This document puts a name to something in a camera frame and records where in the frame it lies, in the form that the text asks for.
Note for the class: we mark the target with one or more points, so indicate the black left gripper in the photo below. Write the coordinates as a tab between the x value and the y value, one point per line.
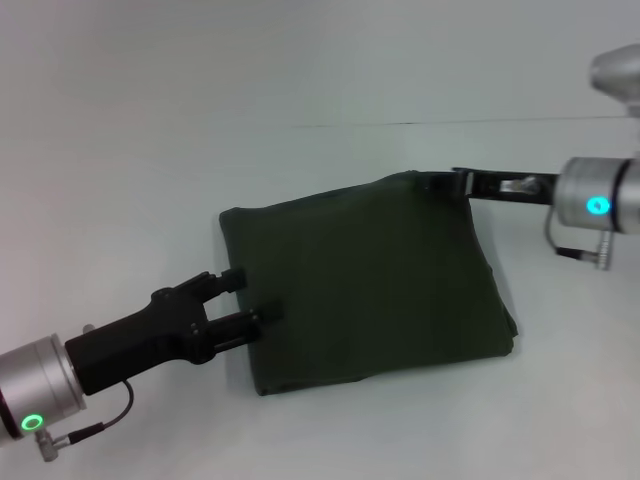
150	330

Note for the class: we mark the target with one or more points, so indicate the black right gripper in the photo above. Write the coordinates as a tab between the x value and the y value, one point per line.
505	185

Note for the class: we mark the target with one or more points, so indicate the dark green shirt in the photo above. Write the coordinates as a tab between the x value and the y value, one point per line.
365	280

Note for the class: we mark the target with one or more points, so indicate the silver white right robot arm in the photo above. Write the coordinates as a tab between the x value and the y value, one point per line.
597	200

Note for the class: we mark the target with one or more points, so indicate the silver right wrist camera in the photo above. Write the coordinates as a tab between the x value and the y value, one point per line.
617	75

